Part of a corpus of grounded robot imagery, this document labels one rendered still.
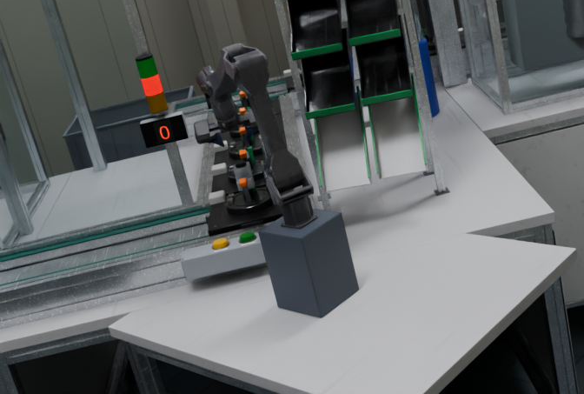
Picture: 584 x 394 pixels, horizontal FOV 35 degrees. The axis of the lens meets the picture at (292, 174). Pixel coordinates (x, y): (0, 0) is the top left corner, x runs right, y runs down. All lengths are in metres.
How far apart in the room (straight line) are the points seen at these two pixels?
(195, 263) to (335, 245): 0.41
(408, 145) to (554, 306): 0.57
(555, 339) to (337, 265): 0.72
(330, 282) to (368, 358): 0.26
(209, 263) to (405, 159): 0.59
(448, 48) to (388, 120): 1.12
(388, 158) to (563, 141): 0.86
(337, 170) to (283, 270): 0.45
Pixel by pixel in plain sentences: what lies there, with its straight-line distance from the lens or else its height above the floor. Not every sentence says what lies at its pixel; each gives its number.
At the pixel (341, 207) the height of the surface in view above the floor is 0.86.
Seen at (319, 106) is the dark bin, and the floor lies 1.21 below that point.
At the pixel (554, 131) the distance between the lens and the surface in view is 3.12.
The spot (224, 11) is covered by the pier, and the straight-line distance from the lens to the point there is 7.44.
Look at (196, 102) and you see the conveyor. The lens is 3.94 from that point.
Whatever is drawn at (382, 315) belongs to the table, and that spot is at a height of 0.86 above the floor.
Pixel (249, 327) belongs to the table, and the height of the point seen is 0.86.
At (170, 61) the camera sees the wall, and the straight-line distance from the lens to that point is 7.35.
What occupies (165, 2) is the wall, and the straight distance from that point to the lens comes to 7.35.
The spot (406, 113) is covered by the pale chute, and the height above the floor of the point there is 1.12.
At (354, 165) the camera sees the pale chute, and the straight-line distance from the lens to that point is 2.44.
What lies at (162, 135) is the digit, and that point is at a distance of 2.57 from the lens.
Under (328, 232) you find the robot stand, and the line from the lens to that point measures 2.06.
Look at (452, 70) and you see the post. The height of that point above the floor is 0.92.
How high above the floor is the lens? 1.84
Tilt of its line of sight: 19 degrees down
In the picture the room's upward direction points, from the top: 14 degrees counter-clockwise
